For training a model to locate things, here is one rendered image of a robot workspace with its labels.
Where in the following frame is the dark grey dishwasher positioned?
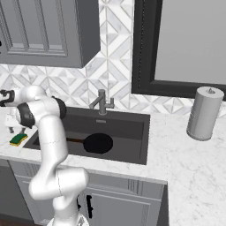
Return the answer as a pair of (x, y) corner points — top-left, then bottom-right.
(0, 165), (34, 222)

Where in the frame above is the dark grey sink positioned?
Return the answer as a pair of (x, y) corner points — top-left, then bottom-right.
(23, 106), (151, 166)

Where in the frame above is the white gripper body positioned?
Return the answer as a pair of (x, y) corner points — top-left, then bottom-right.
(4, 107), (22, 130)

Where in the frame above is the black frying pan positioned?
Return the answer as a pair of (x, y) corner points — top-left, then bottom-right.
(65, 132), (115, 155)

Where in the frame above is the grey wall cupboard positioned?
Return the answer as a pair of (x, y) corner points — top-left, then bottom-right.
(0, 0), (102, 70)

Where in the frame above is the grey paper towel roll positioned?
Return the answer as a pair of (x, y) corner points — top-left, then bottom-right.
(185, 86), (225, 142)

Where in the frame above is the yellow and green sponge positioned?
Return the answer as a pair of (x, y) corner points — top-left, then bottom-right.
(9, 133), (29, 147)

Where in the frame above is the black framed window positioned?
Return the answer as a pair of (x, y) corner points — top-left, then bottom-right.
(131, 0), (226, 102)

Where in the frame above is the grey metal tap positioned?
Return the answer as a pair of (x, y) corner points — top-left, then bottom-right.
(88, 89), (116, 117)

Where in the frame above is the grey base cupboard door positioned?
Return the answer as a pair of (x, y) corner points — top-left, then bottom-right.
(9, 160), (87, 226)
(83, 186), (165, 226)

